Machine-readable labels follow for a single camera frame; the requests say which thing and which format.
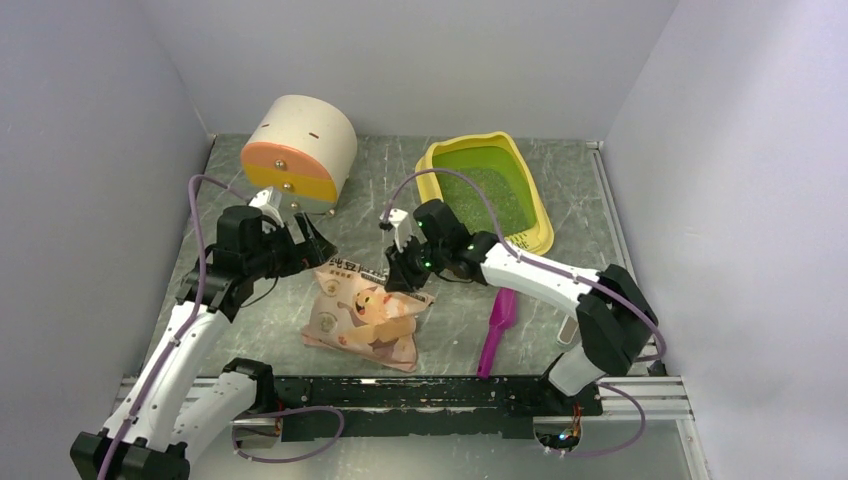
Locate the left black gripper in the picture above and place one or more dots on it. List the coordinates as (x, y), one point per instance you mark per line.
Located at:
(312, 250)

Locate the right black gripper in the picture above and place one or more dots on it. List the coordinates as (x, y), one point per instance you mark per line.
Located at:
(399, 278)

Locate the pink cat litter bag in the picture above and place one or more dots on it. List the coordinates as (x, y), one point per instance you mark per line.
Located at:
(354, 313)

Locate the white orange cylindrical bin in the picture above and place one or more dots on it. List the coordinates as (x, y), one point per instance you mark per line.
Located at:
(305, 148)

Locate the yellow green litter box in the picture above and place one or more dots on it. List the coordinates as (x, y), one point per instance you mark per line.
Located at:
(494, 163)

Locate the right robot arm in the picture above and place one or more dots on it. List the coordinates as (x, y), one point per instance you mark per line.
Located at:
(615, 320)

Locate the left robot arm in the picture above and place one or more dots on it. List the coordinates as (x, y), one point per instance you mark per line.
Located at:
(151, 435)

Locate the magenta plastic scoop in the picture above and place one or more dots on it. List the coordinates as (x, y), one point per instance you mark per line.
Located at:
(502, 318)

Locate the small white grey clip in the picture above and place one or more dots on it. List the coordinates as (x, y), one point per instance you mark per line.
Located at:
(567, 332)

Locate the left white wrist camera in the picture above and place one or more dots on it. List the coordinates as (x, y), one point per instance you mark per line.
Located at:
(271, 202)

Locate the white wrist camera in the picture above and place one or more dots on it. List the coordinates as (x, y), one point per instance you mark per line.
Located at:
(271, 202)
(398, 221)

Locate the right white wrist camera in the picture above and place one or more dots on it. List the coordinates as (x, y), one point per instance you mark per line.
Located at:
(398, 221)

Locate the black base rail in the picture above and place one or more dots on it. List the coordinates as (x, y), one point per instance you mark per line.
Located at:
(320, 406)

